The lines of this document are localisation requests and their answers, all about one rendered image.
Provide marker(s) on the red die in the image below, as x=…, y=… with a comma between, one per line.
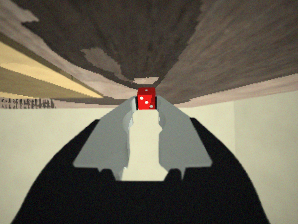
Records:
x=146, y=98

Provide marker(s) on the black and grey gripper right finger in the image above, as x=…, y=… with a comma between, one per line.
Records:
x=202, y=158

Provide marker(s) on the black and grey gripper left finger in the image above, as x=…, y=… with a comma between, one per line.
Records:
x=101, y=145

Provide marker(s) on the tan flat mat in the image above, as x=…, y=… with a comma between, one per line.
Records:
x=26, y=75

